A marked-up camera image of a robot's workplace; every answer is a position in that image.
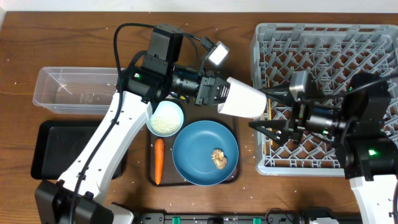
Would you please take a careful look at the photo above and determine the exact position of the clear plastic bin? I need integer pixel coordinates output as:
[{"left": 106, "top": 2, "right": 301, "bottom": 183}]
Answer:
[{"left": 32, "top": 67, "right": 118, "bottom": 115}]

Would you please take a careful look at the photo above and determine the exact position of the grey dishwasher rack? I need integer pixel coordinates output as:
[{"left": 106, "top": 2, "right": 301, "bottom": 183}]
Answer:
[{"left": 250, "top": 23, "right": 397, "bottom": 177}]

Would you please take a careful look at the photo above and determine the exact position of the orange carrot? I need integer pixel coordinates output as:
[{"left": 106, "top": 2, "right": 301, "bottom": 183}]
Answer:
[{"left": 154, "top": 138, "right": 165, "bottom": 185}]

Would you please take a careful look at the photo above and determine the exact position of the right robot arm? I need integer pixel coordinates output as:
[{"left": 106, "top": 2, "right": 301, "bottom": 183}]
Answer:
[{"left": 249, "top": 71, "right": 397, "bottom": 223}]

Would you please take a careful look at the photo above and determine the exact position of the pink cup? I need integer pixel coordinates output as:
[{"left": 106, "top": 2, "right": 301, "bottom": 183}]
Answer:
[{"left": 217, "top": 77, "right": 267, "bottom": 119}]

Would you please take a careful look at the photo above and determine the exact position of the light blue rice bowl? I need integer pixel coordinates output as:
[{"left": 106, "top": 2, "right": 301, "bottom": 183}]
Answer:
[{"left": 147, "top": 101, "right": 184, "bottom": 137}]

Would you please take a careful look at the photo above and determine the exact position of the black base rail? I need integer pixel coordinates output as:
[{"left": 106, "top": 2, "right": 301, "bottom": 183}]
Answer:
[{"left": 133, "top": 207, "right": 363, "bottom": 224}]

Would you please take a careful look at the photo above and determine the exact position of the crumpled gold foil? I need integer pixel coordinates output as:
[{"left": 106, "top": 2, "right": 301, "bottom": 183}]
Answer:
[{"left": 211, "top": 149, "right": 228, "bottom": 169}]

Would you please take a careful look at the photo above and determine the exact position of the black bin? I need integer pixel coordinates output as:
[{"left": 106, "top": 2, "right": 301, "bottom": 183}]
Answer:
[{"left": 30, "top": 119, "right": 127, "bottom": 180}]

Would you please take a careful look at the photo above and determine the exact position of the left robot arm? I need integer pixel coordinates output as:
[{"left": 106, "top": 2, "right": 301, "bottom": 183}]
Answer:
[{"left": 35, "top": 24, "right": 230, "bottom": 223}]

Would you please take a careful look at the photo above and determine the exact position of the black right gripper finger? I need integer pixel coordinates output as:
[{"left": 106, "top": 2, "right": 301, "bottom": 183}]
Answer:
[
  {"left": 259, "top": 85, "right": 294, "bottom": 107},
  {"left": 249, "top": 120, "right": 292, "bottom": 146}
]

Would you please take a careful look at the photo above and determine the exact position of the dark brown serving tray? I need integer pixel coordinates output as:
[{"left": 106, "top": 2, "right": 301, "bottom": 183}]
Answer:
[{"left": 146, "top": 98, "right": 240, "bottom": 187}]

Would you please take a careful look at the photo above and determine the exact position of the blue plate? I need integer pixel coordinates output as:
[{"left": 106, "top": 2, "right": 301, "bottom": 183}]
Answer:
[{"left": 172, "top": 120, "right": 239, "bottom": 186}]

